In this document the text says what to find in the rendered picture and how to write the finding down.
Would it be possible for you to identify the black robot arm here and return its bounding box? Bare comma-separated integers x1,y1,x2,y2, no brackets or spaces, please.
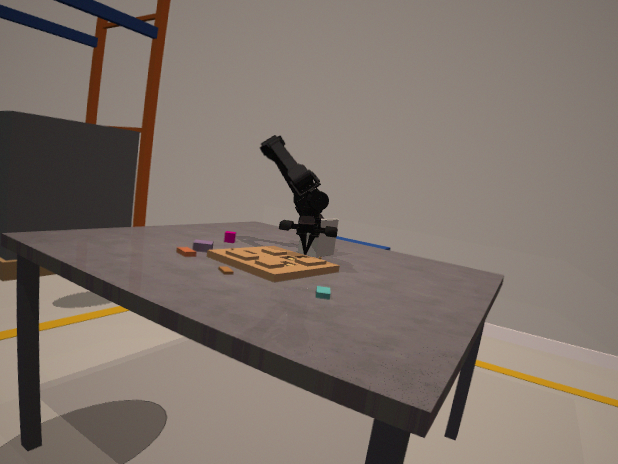
259,135,329,233

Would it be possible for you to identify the teal rectangular block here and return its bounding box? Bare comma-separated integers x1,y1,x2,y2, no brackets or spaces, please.
316,286,331,300

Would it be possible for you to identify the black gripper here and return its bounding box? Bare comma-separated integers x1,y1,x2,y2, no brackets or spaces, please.
279,206,338,255

